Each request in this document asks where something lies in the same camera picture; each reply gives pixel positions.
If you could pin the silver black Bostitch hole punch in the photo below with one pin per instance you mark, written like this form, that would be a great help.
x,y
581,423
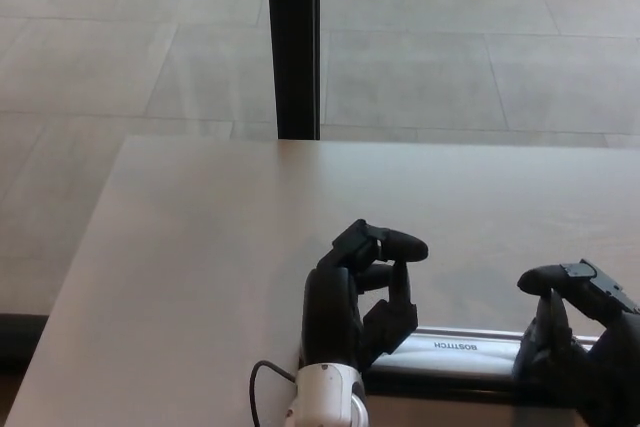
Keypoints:
x,y
450,354

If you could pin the black vertical frame post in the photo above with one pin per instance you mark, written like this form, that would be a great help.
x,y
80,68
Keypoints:
x,y
295,47

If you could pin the dark low floor base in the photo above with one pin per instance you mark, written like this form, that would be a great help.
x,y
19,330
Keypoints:
x,y
20,342

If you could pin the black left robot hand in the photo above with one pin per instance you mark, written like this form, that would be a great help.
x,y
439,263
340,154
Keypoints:
x,y
330,307

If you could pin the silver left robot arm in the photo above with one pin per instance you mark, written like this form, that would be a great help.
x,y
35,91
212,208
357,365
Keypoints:
x,y
325,392

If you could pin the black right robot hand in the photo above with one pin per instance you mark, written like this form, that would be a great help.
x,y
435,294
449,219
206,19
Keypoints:
x,y
610,362

